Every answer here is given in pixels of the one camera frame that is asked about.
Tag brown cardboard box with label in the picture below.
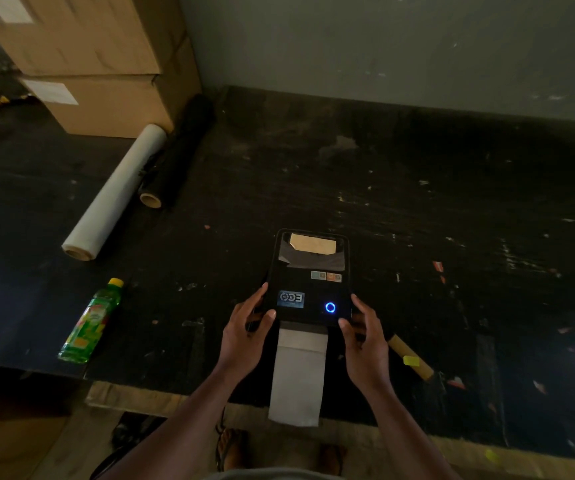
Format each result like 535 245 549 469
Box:
17 37 203 139

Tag white stretch film roll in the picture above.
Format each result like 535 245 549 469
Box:
61 124 168 262

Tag person's left sandal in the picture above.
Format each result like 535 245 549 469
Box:
215 426 249 473

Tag person's left forearm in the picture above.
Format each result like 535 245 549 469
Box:
98 366 250 480

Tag black label printer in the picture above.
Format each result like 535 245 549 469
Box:
261 228 353 329

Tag cardboard tube with yellow sticker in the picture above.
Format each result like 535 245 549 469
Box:
387 334 435 382

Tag person's left hand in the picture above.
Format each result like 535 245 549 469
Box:
215 282 277 384

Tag white label paper strip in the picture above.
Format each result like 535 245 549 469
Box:
268 327 329 428

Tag green bottle with yellow cap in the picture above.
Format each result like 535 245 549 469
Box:
58 278 125 365

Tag person's sandal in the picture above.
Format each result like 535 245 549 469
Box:
316 444 348 476
215 426 249 473

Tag person's right sandal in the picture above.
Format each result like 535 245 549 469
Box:
316 444 348 476

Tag person's right hand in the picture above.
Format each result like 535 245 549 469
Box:
338 294 394 393

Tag black stretch film roll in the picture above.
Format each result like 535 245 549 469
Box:
138 94 216 210

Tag large brown cardboard box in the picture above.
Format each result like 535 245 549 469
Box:
0 0 189 77

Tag person's right forearm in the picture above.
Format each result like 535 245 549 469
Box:
366 382 462 480

